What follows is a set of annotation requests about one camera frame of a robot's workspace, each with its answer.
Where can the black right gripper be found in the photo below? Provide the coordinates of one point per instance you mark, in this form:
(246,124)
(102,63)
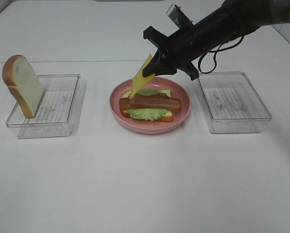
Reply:
(173,53)

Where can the yellow cheese slice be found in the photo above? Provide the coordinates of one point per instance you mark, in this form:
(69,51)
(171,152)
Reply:
(140,80)

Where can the bacon strip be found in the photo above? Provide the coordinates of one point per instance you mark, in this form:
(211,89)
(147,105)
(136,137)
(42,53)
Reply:
(124,104)
(155,101)

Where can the green lettuce leaf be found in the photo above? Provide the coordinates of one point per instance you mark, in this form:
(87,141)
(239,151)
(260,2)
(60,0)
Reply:
(147,113)

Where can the bread slice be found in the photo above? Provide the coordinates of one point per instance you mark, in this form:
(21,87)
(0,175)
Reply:
(23,84)
(167,117)

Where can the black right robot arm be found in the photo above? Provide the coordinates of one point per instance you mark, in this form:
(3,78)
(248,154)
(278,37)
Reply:
(234,19)

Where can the pink round plate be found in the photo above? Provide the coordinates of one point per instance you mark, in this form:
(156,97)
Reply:
(145,126)

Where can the right clear plastic tray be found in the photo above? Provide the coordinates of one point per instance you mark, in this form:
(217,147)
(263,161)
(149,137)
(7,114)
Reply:
(230,103)

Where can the clear plastic tray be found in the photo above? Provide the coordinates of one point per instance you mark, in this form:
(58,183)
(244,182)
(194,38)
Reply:
(58,113)
(230,103)

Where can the left clear plastic tray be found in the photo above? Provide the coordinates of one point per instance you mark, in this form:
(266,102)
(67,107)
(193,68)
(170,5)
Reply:
(58,113)

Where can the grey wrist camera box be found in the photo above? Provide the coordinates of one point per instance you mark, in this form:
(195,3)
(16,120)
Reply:
(176,15)

